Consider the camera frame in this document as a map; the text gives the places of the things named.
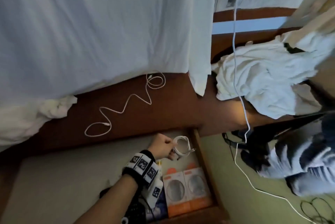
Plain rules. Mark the person's left hand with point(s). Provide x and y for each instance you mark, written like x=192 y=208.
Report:
x=161 y=146

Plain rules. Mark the person's left fingers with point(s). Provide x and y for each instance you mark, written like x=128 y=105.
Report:
x=172 y=150

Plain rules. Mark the person's left forearm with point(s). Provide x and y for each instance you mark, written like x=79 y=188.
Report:
x=110 y=200

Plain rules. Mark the black white marker wristband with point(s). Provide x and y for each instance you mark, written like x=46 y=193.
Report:
x=144 y=167

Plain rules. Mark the blue box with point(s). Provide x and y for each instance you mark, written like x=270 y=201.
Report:
x=158 y=205

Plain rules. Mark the black device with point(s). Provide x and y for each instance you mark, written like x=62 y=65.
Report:
x=130 y=210

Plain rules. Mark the wooden drawer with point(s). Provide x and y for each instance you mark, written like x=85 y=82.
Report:
x=78 y=169

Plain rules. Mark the white towel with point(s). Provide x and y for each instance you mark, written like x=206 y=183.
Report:
x=56 y=106

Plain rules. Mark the crumpled white cloth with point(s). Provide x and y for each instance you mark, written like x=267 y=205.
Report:
x=272 y=74

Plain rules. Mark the striped black white garment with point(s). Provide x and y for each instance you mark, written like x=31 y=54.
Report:
x=301 y=158

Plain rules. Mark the white bed sheet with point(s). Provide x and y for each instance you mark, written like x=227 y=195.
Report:
x=99 y=27

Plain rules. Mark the brown wooden bed frame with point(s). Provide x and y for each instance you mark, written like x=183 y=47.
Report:
x=167 y=111

